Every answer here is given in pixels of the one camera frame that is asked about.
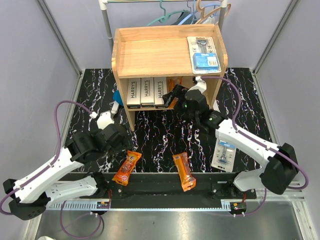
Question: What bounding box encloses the orange candy bag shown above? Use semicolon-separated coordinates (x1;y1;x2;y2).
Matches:
112;150;142;186
167;76;182;109
172;152;196;192

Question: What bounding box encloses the white Harry's box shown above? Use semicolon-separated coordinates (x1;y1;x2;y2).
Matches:
154;77;168;109
126;78;141;109
140;77;155;108

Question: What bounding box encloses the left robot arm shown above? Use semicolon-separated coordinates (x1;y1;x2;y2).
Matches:
0;123;132;221

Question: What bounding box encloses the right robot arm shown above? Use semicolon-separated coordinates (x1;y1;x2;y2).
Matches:
162;85;299;199

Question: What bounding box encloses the razor blister pack on shelf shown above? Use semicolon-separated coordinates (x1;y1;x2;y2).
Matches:
187;36;221;75

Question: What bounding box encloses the wooden two-tier shelf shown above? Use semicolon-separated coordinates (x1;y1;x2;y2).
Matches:
111;23;229;132

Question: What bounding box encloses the blue object behind shelf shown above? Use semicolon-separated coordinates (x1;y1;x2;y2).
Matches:
112;90;124;106

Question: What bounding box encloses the white rack foot right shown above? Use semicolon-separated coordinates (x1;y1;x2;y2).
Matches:
213;100;220;112

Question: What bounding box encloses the white rack foot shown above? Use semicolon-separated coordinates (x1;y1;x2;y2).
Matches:
111;101;120;115
213;100;220;112

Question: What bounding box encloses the white rack foot left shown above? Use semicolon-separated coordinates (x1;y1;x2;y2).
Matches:
111;101;120;115

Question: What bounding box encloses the black marble mat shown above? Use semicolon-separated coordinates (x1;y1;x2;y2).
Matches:
76;68;272;173

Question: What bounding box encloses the blue razor blister pack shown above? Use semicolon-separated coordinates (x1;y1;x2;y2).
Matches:
211;139;237;173

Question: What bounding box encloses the teal clothes hanger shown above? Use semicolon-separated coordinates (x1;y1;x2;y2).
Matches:
146;0;191;27

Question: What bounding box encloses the blue clothes hanger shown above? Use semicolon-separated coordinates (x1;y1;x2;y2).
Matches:
177;0;199;26

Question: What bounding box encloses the wooden clothes hanger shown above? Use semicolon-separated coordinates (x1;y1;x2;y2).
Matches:
195;0;232;28

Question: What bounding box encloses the metal clothes rack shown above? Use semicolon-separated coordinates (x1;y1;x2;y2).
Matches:
98;0;223;48

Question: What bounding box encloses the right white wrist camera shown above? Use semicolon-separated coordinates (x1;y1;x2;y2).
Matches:
188;76;207;94

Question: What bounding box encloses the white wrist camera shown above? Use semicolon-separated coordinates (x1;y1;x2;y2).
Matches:
188;76;207;94
96;111;115;130

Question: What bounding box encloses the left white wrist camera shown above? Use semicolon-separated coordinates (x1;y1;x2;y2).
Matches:
96;111;115;130

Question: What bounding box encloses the slotted cable duct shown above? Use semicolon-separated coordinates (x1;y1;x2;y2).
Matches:
47;200;111;211

